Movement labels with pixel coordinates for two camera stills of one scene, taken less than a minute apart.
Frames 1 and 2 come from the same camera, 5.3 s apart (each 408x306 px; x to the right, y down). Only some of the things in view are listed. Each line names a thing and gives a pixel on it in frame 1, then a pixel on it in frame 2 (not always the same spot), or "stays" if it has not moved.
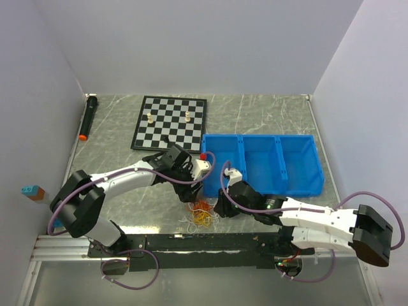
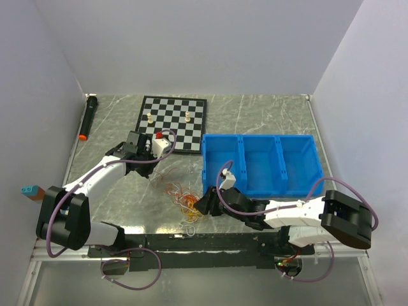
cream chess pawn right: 187,119 stays
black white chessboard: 165,122 stays
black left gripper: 187,194 → 149,171
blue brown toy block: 34,192 stays
